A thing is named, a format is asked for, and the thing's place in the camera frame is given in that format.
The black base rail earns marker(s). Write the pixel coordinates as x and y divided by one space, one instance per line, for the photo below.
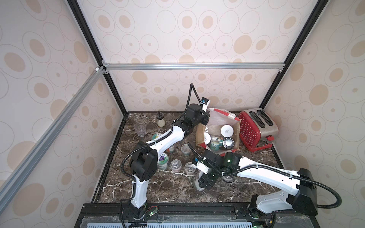
189 215

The seed jar orange label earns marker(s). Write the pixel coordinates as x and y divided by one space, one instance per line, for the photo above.
189 168

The glass sugar jar black lid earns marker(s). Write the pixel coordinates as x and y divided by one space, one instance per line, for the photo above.
160 119

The wide jar purple flower label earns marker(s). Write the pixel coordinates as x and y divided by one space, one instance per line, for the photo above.
162 163

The aluminium rail left wall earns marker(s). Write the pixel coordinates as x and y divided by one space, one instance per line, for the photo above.
19 176

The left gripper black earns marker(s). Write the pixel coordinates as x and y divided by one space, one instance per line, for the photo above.
205 116

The horizontal aluminium rail back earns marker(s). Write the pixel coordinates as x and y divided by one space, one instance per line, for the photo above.
200 66

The red burlap canvas bag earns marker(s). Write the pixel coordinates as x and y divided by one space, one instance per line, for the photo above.
218 118

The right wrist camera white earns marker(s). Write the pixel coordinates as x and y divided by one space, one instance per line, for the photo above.
202 167

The red silver toaster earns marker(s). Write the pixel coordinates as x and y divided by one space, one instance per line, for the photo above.
257 129

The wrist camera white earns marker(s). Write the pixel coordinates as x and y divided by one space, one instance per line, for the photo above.
204 104
202 167

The seed jar green label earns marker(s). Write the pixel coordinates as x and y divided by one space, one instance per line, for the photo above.
185 149

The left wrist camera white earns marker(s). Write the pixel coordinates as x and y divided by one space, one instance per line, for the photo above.
204 104

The wide jar dark lid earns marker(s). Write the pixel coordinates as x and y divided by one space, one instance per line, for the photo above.
196 184

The clear plastic cup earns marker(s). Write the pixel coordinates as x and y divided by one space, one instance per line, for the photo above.
140 129

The small jar red label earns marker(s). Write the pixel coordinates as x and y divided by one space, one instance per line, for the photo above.
176 165

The wide jar white bottom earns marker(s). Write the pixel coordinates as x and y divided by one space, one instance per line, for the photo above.
226 131

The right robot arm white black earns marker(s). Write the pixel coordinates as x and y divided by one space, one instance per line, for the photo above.
297 190

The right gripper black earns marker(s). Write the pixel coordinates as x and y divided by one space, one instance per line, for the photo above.
201 159

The seed jar sunflower label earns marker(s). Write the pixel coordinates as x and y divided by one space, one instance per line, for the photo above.
156 135

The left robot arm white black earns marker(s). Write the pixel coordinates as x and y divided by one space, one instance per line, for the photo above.
141 164

